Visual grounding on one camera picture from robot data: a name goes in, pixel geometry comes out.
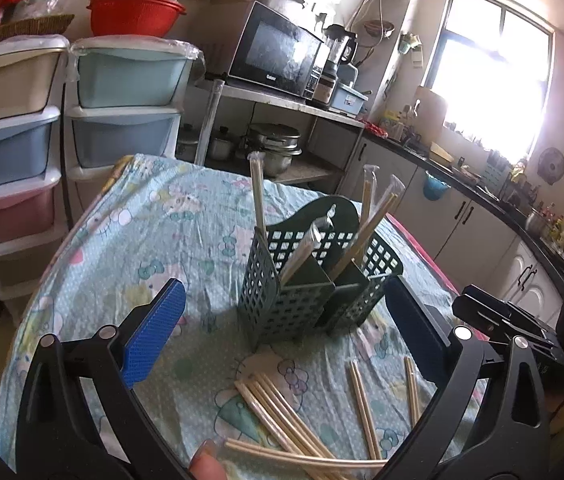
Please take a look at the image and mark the wrapped chopsticks far right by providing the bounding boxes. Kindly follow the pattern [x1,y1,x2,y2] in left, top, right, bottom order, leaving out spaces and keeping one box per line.
[404,356,421,428]

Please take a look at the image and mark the chopsticks standing in basket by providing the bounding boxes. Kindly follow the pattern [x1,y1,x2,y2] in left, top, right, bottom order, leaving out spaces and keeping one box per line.
[247,151,267,238]

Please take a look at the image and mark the plastic drawer tower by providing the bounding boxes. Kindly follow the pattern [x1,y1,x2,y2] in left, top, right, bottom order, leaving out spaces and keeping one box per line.
[63,35,205,220]
[0,35,69,322]

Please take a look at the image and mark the dark green utensil basket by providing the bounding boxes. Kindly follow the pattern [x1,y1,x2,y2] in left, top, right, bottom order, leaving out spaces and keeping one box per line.
[238,195,404,349]

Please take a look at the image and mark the wrapped chopsticks in basket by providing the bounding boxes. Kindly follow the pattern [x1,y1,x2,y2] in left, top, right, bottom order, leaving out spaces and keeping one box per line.
[329,174,404,281]
[280,217,333,286]

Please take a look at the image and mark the wrapped chopsticks in basket right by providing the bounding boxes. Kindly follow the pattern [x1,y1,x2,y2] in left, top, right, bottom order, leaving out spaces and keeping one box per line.
[329,174,404,281]

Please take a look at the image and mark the blue hanging bowl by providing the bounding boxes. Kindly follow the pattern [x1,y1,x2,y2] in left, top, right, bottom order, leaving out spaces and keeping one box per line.
[423,171,450,202]

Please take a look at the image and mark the steel pots under shelf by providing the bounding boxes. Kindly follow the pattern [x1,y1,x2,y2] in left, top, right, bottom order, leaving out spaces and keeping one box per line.
[207,122,302,178]

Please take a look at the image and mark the chopsticks leaning in basket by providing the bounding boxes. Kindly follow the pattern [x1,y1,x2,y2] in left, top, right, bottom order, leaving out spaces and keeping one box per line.
[360,164,380,224]

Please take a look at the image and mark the metal kitchen shelf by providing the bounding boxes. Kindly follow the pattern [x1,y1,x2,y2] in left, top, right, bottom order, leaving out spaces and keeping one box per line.
[205,84,363,193]

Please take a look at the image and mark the wrapped chopsticks bundle upper left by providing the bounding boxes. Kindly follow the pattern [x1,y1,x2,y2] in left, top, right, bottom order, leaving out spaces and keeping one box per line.
[234,373,335,460]

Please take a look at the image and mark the white kitchen cabinets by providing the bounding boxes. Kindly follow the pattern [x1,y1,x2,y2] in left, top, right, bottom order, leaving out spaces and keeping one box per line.
[340,133,564,326]

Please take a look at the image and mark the black blender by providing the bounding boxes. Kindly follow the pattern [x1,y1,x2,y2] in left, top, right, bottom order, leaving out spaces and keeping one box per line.
[312,24,358,108]

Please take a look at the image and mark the bright kitchen window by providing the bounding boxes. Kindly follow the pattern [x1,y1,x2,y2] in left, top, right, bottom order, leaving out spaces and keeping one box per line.
[425,0,553,162]

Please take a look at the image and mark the chopsticks long pair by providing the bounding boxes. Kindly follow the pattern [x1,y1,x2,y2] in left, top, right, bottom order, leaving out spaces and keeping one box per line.
[224,439,388,471]

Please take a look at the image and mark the wrapped chopsticks right pair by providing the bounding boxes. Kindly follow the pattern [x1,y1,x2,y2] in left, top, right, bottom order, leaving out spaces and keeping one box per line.
[348,361,382,460]

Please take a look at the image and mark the plastic drawer tower right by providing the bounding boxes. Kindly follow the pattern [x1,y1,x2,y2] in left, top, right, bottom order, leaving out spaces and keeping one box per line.
[63,35,205,220]

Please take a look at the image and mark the left hand holding gripper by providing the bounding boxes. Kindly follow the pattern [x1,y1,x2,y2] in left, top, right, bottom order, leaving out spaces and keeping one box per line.
[189,440,228,480]

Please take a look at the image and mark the black microwave oven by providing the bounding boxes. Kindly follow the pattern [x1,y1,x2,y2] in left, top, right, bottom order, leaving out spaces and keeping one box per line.
[201,0,326,100]

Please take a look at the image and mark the plastic drawer tower left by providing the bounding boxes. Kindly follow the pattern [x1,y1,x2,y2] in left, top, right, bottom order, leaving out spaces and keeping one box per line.
[0,35,69,322]

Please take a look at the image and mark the wrapped chopsticks in basket front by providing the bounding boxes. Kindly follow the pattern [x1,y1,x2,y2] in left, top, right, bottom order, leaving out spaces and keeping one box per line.
[280,217,333,286]

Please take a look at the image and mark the red plastic basin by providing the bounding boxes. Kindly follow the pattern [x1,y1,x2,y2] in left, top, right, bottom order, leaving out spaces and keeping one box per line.
[87,0,186,37]

